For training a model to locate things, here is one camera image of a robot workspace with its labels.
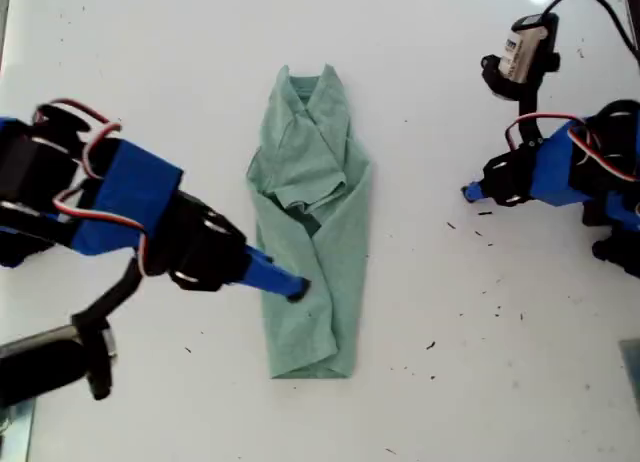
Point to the green t-shirt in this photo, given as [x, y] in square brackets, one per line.
[300, 342]

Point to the large steel plate stand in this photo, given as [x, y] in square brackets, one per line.
[17, 432]

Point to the black camera stalk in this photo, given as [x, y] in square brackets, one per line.
[110, 297]
[529, 122]

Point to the beige black camera box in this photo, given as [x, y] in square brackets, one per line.
[522, 52]

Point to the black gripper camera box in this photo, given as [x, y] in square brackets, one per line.
[45, 362]

